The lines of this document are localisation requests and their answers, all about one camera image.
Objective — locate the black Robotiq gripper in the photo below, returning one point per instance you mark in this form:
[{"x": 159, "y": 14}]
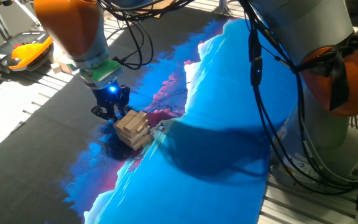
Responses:
[{"x": 110, "y": 95}]

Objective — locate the wooden Jenga block tower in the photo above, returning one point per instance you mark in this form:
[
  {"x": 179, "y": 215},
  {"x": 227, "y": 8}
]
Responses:
[{"x": 133, "y": 130}]

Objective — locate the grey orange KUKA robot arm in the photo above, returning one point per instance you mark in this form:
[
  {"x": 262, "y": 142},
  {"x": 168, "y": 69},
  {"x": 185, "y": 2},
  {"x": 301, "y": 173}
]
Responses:
[{"x": 306, "y": 25}]

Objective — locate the green wrist mounting plate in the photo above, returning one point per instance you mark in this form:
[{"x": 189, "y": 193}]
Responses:
[{"x": 103, "y": 71}]

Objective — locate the large wooden cube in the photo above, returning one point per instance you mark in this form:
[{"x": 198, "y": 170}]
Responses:
[{"x": 64, "y": 67}]

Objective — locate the small wooden block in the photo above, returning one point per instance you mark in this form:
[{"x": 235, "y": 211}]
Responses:
[{"x": 56, "y": 68}]

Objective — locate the blue black printed cloth mat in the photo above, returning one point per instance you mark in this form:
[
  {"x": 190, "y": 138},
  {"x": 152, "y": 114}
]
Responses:
[{"x": 197, "y": 161}]

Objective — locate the flat brown cardboard sheet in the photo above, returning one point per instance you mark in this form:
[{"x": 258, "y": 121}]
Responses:
[{"x": 157, "y": 9}]

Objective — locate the orange black teach pendant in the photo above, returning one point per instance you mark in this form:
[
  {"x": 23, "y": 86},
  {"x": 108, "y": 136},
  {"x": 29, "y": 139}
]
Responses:
[{"x": 20, "y": 51}]

